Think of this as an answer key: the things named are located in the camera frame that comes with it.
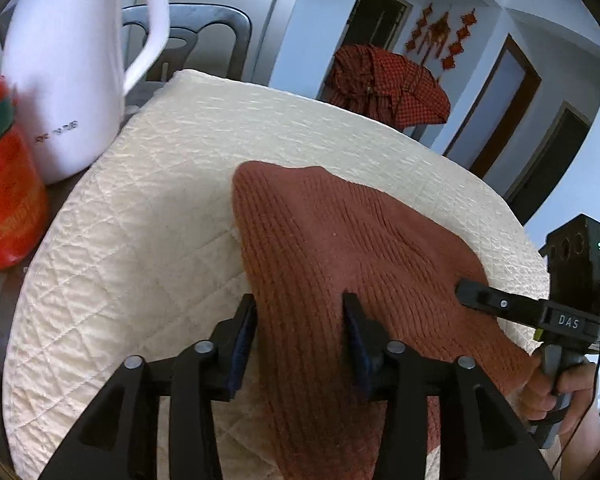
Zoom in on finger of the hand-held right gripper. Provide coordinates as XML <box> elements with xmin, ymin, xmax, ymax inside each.
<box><xmin>455</xmin><ymin>277</ymin><xmax>546</xmax><ymax>328</ymax></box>

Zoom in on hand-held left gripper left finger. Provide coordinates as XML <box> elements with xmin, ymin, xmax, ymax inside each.
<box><xmin>37</xmin><ymin>292</ymin><xmax>258</xmax><ymax>480</ymax></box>

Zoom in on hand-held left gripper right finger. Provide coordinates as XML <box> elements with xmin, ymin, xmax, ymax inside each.
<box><xmin>342</xmin><ymin>292</ymin><xmax>556</xmax><ymax>480</ymax></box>

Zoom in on rust knit sweater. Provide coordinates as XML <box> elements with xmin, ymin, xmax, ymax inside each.
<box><xmin>231</xmin><ymin>160</ymin><xmax>538</xmax><ymax>480</ymax></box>

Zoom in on person's right forearm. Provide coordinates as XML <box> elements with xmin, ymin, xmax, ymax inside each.
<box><xmin>555</xmin><ymin>400</ymin><xmax>600</xmax><ymax>480</ymax></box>

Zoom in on person's right hand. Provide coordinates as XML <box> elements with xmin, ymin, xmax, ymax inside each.
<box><xmin>517</xmin><ymin>350</ymin><xmax>600</xmax><ymax>423</ymax></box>

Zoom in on dark narrow doorway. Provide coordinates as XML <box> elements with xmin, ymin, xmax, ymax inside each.
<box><xmin>502</xmin><ymin>101</ymin><xmax>593</xmax><ymax>226</ymax></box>

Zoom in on cream quilted mat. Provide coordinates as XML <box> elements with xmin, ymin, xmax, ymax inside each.
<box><xmin>2</xmin><ymin>69</ymin><xmax>553</xmax><ymax>480</ymax></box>

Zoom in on brown wooden door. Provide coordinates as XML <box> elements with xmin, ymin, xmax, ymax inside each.
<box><xmin>442</xmin><ymin>34</ymin><xmax>543</xmax><ymax>178</ymax></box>

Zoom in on red plaid cloth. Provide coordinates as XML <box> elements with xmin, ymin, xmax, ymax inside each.
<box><xmin>325</xmin><ymin>44</ymin><xmax>452</xmax><ymax>128</ymax></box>

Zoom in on red canister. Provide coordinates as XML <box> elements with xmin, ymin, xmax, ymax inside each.
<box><xmin>0</xmin><ymin>35</ymin><xmax>51</xmax><ymax>271</ymax></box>

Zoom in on dark framed doorway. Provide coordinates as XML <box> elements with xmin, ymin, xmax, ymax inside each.
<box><xmin>337</xmin><ymin>0</ymin><xmax>413</xmax><ymax>56</ymax></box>

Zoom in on grey plastic chair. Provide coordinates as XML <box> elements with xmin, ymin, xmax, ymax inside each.
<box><xmin>120</xmin><ymin>2</ymin><xmax>253</xmax><ymax>106</ymax></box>

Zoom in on white electric kettle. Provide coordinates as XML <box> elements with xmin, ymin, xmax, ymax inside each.
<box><xmin>0</xmin><ymin>0</ymin><xmax>171</xmax><ymax>185</ymax></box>

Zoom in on black cable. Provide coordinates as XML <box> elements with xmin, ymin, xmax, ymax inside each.
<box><xmin>552</xmin><ymin>342</ymin><xmax>600</xmax><ymax>478</ymax></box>

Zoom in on red hanging wall decoration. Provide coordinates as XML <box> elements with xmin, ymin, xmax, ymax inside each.
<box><xmin>405</xmin><ymin>2</ymin><xmax>479</xmax><ymax>72</ymax></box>

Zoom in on grey metal door frame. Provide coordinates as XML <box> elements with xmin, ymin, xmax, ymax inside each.
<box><xmin>254</xmin><ymin>0</ymin><xmax>313</xmax><ymax>88</ymax></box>

